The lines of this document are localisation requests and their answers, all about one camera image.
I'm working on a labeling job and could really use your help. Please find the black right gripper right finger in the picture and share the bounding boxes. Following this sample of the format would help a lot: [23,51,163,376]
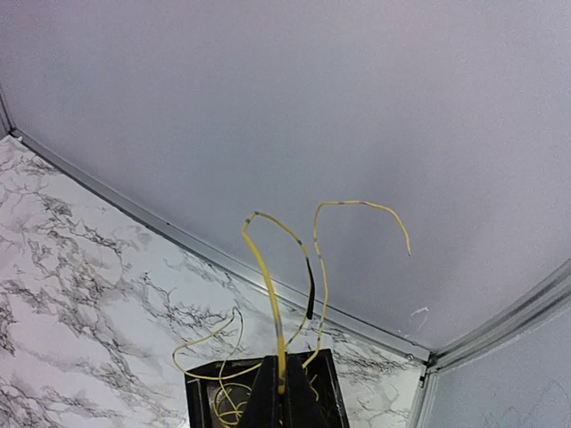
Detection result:
[283,355,327,428]

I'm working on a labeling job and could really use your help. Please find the black compartment tray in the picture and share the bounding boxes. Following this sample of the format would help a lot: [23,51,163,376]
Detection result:
[185,349,350,427]

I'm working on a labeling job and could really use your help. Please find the yellow cables in tray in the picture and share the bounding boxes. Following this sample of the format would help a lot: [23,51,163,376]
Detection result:
[212,374,322,428]

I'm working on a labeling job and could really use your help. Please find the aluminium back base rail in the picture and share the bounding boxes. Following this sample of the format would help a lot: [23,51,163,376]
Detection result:
[8,129,430,364]

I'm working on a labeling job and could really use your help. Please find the aluminium right corner post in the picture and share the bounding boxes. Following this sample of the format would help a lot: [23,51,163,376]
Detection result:
[407,261,570,427]

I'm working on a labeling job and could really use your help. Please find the aluminium corner post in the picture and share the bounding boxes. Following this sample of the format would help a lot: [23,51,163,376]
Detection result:
[0,93,12,134]
[407,261,570,427]

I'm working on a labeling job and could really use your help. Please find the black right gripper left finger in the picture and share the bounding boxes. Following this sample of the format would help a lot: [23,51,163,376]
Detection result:
[239,356,280,428]

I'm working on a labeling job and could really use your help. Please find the aluminium left corner post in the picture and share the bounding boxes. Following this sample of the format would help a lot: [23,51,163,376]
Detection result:
[0,93,12,134]

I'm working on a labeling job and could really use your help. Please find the yellow cable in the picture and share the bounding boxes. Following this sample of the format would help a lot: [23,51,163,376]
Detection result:
[172,200,412,396]

